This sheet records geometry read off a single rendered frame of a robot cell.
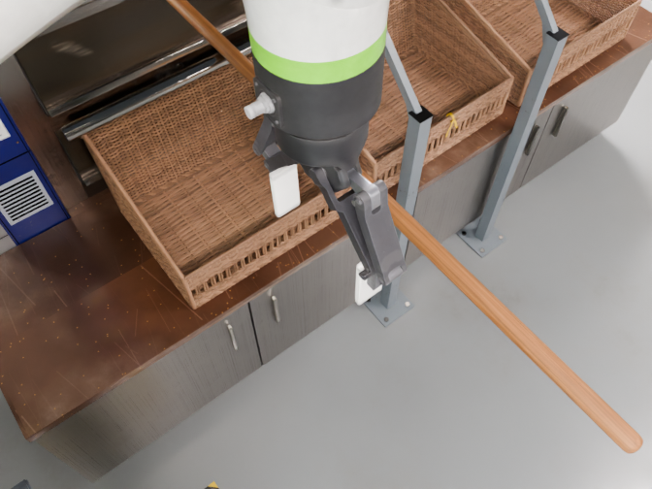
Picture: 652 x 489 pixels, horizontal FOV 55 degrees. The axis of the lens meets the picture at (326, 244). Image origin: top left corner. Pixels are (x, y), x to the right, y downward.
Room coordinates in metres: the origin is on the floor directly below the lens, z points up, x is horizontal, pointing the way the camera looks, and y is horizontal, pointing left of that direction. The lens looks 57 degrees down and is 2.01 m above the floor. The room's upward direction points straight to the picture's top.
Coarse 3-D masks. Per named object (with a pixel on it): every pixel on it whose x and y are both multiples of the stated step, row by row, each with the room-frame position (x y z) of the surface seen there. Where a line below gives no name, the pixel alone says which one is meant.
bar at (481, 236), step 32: (544, 0) 1.41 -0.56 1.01; (544, 32) 1.38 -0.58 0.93; (224, 64) 0.99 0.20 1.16; (544, 64) 1.33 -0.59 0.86; (128, 96) 0.88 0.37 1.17; (160, 96) 0.90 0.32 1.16; (64, 128) 0.80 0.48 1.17; (96, 128) 0.82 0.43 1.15; (416, 128) 1.04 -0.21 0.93; (416, 160) 1.04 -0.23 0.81; (512, 160) 1.32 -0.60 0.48; (416, 192) 1.05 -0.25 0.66; (480, 224) 1.35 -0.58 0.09; (480, 256) 1.26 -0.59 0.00; (384, 288) 1.05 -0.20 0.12; (384, 320) 0.98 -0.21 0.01
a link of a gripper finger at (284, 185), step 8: (280, 168) 0.40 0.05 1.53; (288, 168) 0.41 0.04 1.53; (296, 168) 0.41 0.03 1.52; (272, 176) 0.40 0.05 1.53; (280, 176) 0.40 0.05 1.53; (288, 176) 0.40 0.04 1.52; (296, 176) 0.41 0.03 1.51; (272, 184) 0.40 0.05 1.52; (280, 184) 0.40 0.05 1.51; (288, 184) 0.40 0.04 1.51; (296, 184) 0.41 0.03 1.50; (272, 192) 0.40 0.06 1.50; (280, 192) 0.40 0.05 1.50; (288, 192) 0.40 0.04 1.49; (296, 192) 0.41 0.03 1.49; (280, 200) 0.40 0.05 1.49; (288, 200) 0.40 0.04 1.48; (296, 200) 0.41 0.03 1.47; (280, 208) 0.40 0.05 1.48; (288, 208) 0.40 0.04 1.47
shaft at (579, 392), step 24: (168, 0) 1.15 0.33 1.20; (192, 24) 1.07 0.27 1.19; (216, 48) 1.00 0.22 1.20; (240, 72) 0.93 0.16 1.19; (408, 216) 0.58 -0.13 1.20; (432, 240) 0.54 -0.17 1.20; (456, 264) 0.49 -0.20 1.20; (480, 288) 0.45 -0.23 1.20; (504, 312) 0.41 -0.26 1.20; (528, 336) 0.37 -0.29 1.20; (552, 360) 0.34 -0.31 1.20; (576, 384) 0.30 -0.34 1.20; (600, 408) 0.27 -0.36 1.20; (624, 432) 0.24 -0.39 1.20
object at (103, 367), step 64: (640, 64) 1.83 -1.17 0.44; (384, 128) 1.37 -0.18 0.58; (512, 128) 1.37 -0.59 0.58; (576, 128) 1.66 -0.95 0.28; (448, 192) 1.24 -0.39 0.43; (512, 192) 1.48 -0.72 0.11; (0, 256) 0.90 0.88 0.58; (64, 256) 0.90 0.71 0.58; (128, 256) 0.90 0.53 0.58; (320, 256) 0.92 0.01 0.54; (0, 320) 0.71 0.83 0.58; (64, 320) 0.71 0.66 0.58; (128, 320) 0.71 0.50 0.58; (192, 320) 0.71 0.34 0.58; (256, 320) 0.79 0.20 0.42; (320, 320) 0.92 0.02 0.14; (0, 384) 0.54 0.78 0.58; (64, 384) 0.54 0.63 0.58; (128, 384) 0.56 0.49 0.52; (192, 384) 0.64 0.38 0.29; (64, 448) 0.43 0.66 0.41; (128, 448) 0.50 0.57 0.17
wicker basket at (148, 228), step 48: (192, 96) 1.28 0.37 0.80; (144, 144) 1.16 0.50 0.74; (192, 144) 1.22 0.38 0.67; (240, 144) 1.29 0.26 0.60; (144, 192) 1.10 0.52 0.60; (192, 192) 1.11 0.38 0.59; (240, 192) 1.11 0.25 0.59; (336, 192) 1.02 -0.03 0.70; (144, 240) 0.93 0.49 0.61; (192, 240) 0.95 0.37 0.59; (240, 240) 0.95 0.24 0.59; (288, 240) 0.92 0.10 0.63; (192, 288) 0.74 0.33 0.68
